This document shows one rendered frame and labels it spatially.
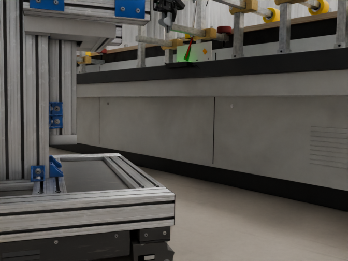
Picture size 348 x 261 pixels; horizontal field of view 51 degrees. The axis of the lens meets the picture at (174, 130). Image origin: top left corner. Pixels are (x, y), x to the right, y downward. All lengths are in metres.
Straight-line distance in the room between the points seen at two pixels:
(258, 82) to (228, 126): 0.45
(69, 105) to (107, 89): 1.41
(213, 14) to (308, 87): 9.36
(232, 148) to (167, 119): 0.57
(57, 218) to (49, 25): 0.57
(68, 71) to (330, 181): 1.25
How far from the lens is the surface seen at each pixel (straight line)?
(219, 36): 2.06
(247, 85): 1.80
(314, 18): 1.89
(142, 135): 2.69
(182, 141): 2.38
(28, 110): 1.23
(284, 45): 1.70
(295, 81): 1.67
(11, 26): 1.25
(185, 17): 11.57
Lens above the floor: 0.47
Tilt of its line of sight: 4 degrees down
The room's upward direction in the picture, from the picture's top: 1 degrees clockwise
